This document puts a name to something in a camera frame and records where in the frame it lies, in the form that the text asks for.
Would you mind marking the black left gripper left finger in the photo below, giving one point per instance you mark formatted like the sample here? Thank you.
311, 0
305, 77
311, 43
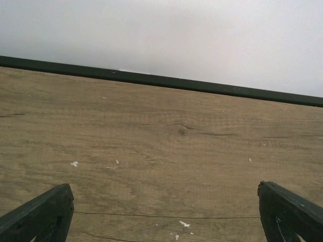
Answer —
44, 218

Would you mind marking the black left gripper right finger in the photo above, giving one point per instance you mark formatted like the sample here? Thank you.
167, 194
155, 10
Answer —
286, 216

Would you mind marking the black table frame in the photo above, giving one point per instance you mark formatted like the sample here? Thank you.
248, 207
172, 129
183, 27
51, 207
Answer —
160, 81

